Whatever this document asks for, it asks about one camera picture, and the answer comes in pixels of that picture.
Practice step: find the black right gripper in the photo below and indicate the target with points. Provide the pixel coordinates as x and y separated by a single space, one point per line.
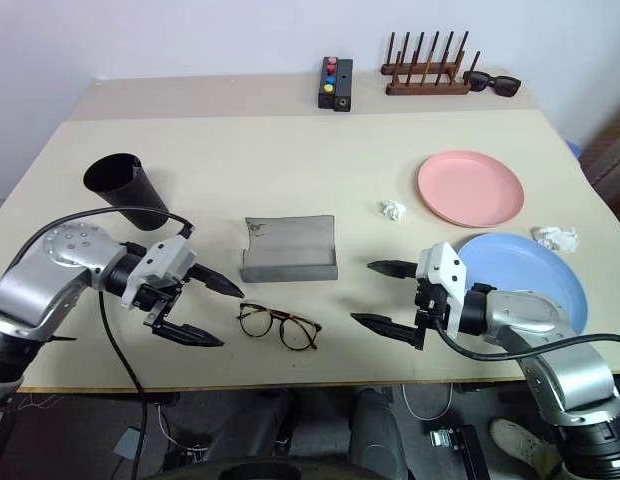
432 305

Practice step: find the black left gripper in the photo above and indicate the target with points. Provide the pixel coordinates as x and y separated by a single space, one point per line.
157 300

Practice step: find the tortoiseshell eyeglasses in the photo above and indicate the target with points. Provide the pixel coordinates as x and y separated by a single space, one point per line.
254 320

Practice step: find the small white paper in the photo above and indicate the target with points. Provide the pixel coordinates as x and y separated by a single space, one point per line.
392 210

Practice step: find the grey glasses case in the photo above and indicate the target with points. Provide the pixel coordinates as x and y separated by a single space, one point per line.
290 245

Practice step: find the pink plate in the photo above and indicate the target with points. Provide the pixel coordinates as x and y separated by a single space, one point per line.
470 187

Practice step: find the blue plate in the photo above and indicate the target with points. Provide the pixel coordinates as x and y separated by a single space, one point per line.
530 265

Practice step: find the large white paper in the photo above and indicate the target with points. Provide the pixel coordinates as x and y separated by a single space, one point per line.
555 238

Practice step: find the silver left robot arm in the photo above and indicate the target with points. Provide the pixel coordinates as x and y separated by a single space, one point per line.
40 295

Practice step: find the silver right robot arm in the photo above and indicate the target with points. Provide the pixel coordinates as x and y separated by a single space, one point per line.
565 360

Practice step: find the black cup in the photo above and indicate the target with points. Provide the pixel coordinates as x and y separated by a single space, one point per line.
140 200

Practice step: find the grey rounded housing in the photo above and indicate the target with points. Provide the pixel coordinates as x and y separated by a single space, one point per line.
377 435

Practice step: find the grey foot pedal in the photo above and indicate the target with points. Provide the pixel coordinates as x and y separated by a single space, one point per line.
126 444

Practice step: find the black round disc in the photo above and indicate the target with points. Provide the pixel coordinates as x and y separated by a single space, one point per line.
290 472

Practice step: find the white shoe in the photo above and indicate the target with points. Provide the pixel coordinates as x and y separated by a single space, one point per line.
520 445

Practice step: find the brown wooden plate rack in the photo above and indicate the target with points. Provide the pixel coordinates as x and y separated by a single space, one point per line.
425 90

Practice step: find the plain black box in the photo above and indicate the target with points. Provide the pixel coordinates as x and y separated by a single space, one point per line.
343 85

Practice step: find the blue round object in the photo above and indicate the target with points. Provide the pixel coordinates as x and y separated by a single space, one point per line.
574 150

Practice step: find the black sunglasses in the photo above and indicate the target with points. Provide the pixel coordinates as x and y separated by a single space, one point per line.
507 86

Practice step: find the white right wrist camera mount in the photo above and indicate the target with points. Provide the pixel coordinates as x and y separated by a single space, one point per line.
447 270

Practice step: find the black metal floor bracket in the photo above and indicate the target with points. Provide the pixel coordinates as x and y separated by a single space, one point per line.
465 450

